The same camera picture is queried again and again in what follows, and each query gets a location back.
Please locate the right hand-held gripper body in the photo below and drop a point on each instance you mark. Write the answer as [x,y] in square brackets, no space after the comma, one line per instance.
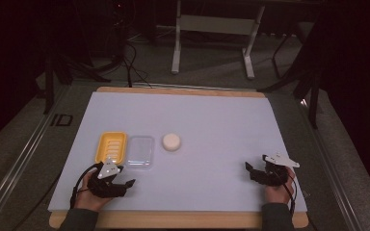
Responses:
[274,174]

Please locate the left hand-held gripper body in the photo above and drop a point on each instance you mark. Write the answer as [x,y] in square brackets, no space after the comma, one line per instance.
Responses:
[104,187]

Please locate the person's right hand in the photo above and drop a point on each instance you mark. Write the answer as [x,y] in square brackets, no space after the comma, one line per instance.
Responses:
[277,194]

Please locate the person's left hand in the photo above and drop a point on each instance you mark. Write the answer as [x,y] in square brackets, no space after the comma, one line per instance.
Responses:
[88,200]

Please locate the yellow soap dish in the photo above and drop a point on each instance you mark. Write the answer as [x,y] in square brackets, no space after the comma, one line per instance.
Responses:
[110,148]

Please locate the clear plastic lid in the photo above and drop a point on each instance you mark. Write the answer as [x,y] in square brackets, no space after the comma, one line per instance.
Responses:
[140,151]

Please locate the white table sheet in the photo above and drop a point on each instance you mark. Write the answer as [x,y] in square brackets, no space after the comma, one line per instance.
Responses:
[212,128]

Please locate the wooden table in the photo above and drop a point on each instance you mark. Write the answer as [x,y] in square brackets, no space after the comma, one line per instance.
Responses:
[173,219]

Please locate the round white soap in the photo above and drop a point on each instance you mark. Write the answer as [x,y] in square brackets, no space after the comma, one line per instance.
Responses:
[171,141]

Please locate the black tripod stand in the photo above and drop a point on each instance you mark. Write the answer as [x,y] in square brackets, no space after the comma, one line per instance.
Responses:
[313,96]
[48,80]

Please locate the metal floor rail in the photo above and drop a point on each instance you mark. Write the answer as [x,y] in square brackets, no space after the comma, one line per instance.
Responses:
[16,166]
[330,166]

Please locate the black chair frame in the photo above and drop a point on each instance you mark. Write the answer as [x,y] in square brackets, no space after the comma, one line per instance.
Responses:
[284,45]

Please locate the white desk frame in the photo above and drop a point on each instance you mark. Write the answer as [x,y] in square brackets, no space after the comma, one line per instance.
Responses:
[216,25]

